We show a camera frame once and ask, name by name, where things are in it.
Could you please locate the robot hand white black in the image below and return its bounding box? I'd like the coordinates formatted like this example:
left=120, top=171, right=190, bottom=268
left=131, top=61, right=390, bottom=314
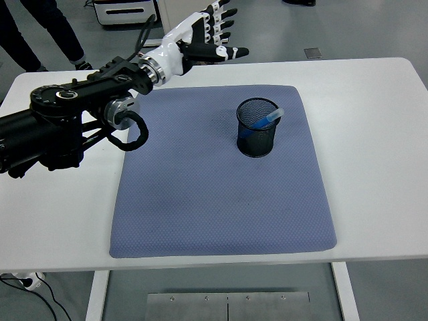
left=150, top=0, right=250, bottom=83

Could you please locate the blue marker with clear cap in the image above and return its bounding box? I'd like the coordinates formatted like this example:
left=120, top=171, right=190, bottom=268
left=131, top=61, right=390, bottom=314
left=239, top=107, right=285, bottom=138

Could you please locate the black mesh pen holder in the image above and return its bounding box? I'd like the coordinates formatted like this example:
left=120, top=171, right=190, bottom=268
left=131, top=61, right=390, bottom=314
left=236, top=97, right=282, bottom=158

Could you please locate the white cabinet with dark slot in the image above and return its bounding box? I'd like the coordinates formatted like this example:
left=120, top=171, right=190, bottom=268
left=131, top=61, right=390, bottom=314
left=92, top=0, right=158, bottom=26

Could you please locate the person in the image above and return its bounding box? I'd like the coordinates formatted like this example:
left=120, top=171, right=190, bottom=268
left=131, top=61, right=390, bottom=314
left=0, top=0, right=94, bottom=72

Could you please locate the blue-grey quilted mat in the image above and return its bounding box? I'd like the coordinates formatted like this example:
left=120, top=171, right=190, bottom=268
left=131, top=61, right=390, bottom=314
left=108, top=85, right=338, bottom=259

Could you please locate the white table leg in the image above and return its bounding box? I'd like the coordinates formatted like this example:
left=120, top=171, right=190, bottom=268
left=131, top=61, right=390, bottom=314
left=330, top=261, right=361, bottom=321
left=85, top=270, right=110, bottom=321

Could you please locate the grey metal plate with screws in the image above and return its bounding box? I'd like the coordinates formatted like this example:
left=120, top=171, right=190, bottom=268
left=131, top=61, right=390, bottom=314
left=145, top=291, right=311, bottom=321

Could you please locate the white power strip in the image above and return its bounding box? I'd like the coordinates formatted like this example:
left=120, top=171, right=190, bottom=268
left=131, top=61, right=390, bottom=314
left=11, top=271, right=46, bottom=291

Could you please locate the thin black cable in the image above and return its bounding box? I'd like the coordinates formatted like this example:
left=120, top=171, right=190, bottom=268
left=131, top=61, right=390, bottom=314
left=41, top=279, right=73, bottom=321
left=0, top=277, right=58, bottom=321

